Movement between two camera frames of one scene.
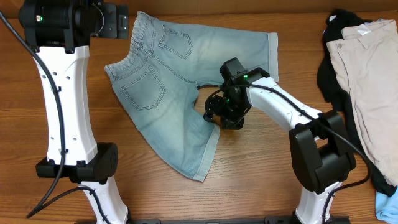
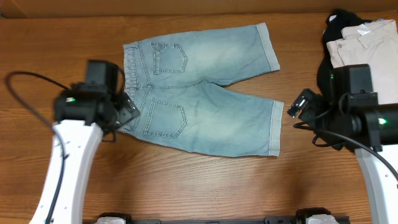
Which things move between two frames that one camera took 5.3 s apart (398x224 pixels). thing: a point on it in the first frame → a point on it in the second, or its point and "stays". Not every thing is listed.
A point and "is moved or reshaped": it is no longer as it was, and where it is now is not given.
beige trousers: [366, 59] stays
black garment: [334, 86] stays
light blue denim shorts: [157, 81] is moved or reshaped
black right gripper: [213, 107] → [308, 116]
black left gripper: [116, 27] → [125, 109]
